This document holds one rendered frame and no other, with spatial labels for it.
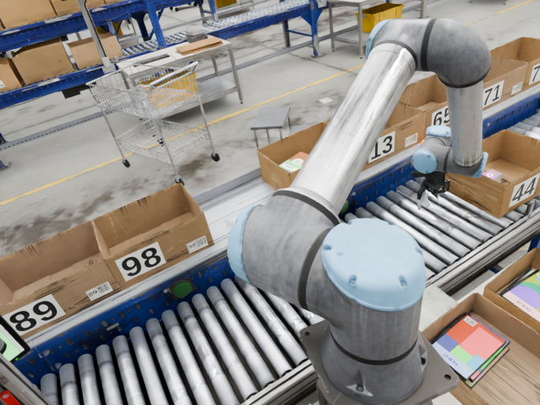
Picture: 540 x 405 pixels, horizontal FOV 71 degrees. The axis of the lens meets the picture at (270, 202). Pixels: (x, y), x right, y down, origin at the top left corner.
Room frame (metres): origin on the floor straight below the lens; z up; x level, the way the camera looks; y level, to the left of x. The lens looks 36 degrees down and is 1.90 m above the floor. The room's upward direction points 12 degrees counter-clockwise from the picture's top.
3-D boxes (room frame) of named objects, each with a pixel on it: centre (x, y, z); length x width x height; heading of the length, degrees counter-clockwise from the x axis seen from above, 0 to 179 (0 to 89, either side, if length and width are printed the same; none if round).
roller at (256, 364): (0.87, 0.21, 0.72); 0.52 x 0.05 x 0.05; 23
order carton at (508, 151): (1.34, -1.05, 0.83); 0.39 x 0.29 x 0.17; 111
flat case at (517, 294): (0.72, -0.79, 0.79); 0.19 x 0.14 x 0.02; 111
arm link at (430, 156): (1.16, -0.61, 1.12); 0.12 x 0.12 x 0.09; 47
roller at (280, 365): (0.89, 0.15, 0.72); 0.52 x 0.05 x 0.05; 23
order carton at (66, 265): (1.09, 0.85, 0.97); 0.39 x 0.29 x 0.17; 113
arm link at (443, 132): (1.25, -0.68, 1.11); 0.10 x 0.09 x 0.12; 137
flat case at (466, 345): (0.61, -0.49, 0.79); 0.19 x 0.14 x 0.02; 117
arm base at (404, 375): (0.39, -0.13, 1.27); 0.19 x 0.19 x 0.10
